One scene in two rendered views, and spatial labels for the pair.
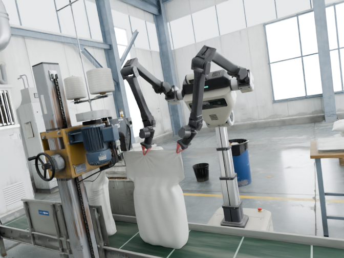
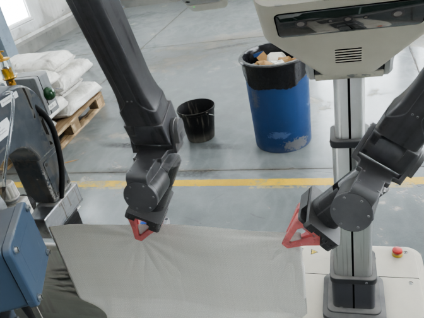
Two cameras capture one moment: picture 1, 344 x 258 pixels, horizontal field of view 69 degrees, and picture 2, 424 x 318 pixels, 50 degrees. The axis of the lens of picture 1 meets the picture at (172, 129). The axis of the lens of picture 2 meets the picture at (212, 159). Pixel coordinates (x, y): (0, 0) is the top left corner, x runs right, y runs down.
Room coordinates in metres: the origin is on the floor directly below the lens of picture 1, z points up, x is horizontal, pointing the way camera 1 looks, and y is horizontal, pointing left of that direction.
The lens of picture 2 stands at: (1.07, 0.21, 1.59)
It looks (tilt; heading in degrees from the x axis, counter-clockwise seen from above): 29 degrees down; 348
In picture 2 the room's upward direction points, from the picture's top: 11 degrees counter-clockwise
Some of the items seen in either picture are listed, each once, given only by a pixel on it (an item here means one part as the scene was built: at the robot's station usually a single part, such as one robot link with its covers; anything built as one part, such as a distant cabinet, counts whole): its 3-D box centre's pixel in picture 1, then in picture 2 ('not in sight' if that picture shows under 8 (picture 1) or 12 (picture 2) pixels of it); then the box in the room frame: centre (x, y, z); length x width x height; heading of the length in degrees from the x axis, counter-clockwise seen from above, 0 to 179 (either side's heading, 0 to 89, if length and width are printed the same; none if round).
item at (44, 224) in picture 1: (61, 224); not in sight; (2.03, 1.06, 0.54); 1.05 x 0.02 x 0.41; 59
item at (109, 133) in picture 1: (111, 135); (7, 265); (1.56, 0.38, 1.25); 0.10 x 0.08 x 0.12; 174
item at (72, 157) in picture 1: (76, 149); not in sight; (1.71, 0.68, 1.18); 0.34 x 0.25 x 0.31; 149
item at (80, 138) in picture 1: (81, 135); not in sight; (1.58, 0.58, 1.27); 0.12 x 0.09 x 0.09; 149
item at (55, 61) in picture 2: (140, 147); (34, 64); (5.45, 0.76, 0.56); 0.67 x 0.43 x 0.15; 59
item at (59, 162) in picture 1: (55, 163); not in sight; (1.54, 0.76, 1.14); 0.11 x 0.06 x 0.11; 59
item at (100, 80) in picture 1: (100, 81); not in sight; (1.70, 0.42, 1.61); 0.17 x 0.17 x 0.17
